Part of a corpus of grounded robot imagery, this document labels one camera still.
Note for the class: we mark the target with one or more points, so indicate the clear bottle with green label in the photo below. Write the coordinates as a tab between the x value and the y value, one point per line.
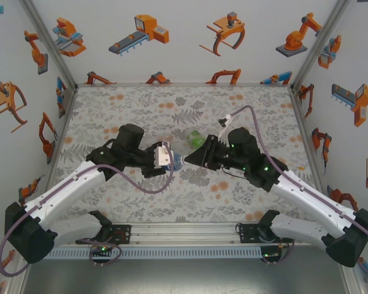
196	140

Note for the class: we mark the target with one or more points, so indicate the clear bottle without label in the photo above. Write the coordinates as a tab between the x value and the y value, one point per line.
176	140

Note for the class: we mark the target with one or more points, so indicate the clear bottle with blue label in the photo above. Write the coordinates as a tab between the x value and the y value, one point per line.
178	162

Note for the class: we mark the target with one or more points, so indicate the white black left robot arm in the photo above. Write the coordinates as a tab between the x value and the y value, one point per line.
64	191

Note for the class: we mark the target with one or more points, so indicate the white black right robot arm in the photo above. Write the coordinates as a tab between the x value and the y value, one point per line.
309	197

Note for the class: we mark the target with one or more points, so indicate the small circuit board green light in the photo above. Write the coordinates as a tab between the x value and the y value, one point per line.
271	254
101	249

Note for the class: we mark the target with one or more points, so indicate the aluminium frame bar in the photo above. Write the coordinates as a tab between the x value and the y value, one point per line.
304	125
63	128
184	84

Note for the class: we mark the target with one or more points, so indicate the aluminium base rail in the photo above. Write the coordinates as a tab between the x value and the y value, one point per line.
184	234

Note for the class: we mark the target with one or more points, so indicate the aluminium frame post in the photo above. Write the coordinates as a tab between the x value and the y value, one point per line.
49	39
319	39
354	284
18	280

